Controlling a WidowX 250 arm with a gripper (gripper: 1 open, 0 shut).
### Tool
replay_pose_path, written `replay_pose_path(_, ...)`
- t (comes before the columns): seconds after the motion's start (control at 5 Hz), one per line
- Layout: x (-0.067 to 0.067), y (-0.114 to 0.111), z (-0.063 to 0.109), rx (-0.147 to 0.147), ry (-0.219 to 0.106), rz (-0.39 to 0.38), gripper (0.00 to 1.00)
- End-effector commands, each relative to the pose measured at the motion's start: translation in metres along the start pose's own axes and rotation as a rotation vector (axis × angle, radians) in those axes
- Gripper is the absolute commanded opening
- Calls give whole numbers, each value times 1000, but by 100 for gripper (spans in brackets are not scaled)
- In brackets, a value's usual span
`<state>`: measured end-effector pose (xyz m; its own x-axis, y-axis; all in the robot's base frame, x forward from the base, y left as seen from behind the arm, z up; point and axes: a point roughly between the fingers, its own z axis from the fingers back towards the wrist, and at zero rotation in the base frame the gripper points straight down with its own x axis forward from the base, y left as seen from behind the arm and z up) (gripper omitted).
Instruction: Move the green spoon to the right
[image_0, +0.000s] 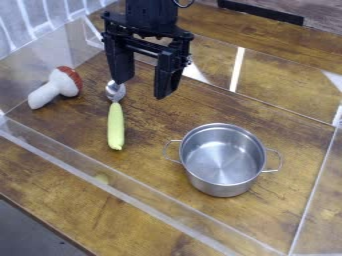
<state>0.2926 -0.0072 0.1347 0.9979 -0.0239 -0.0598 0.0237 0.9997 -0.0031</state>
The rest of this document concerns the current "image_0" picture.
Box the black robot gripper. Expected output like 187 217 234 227
102 0 194 100

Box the green handled metal spoon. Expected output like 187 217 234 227
106 80 126 150

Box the white red plush mushroom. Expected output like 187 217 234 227
28 66 83 109

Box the black bar on table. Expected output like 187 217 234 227
217 0 305 26

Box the stainless steel pot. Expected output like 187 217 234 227
163 123 284 198

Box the clear acrylic enclosure wall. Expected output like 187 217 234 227
0 0 342 256

